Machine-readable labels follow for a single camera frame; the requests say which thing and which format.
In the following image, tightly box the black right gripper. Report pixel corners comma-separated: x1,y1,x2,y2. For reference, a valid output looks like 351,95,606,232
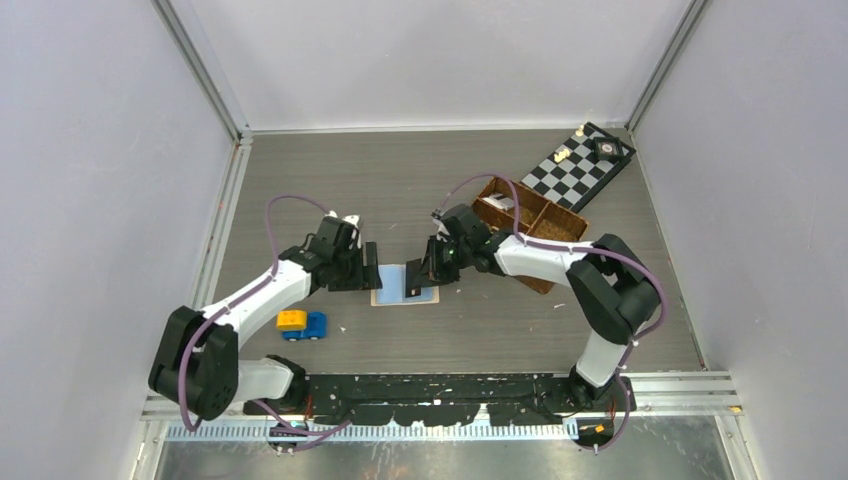
414,235,472,290

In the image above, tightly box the beige leather card holder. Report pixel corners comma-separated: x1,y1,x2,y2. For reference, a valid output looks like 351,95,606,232
370,264,440,307

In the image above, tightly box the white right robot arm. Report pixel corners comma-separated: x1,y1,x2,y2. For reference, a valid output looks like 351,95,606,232
404,204,667,411

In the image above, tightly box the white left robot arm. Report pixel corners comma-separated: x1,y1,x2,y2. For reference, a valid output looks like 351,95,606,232
148,213,380,421

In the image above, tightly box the blue yellow toy car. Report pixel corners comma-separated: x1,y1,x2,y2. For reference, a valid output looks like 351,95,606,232
276,310,328,342

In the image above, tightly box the woven wicker divided basket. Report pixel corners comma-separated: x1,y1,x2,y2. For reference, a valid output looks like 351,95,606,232
470,175,590,296

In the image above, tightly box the small black square box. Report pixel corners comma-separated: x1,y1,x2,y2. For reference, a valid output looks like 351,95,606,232
592,136,625,163

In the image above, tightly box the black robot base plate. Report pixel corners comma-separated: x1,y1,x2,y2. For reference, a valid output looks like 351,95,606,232
243,373,636,427

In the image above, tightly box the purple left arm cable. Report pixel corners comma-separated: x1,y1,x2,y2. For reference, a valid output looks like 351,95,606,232
178,194,356,455

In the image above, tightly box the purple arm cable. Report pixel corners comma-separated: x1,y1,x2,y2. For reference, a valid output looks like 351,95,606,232
178,194,356,455
431,173,667,454

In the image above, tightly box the aluminium frame rail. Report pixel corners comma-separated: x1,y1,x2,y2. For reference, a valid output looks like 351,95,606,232
152,0,253,307

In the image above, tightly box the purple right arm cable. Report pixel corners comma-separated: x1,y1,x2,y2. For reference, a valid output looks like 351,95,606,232
431,173,667,454

